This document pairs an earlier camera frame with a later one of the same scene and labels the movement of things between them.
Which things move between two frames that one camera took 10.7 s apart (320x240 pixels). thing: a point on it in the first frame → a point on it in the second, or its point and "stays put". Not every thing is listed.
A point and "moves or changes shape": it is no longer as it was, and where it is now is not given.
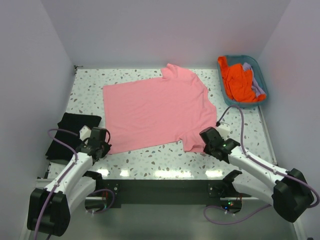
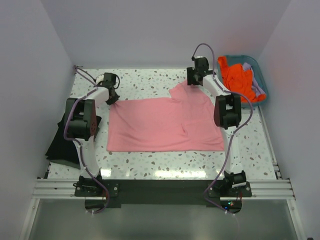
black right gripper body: (207, 146) → (193, 78)
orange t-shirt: (238, 82) stays put
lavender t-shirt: (254, 85) stays put
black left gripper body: (104, 149) → (112, 98)
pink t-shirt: (176, 107) moves or changes shape
